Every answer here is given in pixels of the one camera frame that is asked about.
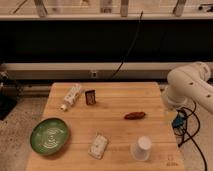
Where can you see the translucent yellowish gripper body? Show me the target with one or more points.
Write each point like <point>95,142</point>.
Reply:
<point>170,114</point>

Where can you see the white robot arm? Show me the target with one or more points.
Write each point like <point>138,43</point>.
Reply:
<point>184,83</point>

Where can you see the dark brown eraser block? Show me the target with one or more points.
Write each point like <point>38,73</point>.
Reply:
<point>90,97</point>

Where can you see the blue connector box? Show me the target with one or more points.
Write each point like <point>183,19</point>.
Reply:
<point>178,121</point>

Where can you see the brown oblong food piece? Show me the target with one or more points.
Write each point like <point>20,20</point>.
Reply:
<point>134,115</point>

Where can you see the white tube bottle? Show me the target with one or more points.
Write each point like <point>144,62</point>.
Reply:
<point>71,97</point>

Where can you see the black equipment at left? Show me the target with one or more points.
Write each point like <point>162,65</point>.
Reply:
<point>7,102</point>

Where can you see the white wall socket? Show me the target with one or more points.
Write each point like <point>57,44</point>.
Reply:
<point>94,74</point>

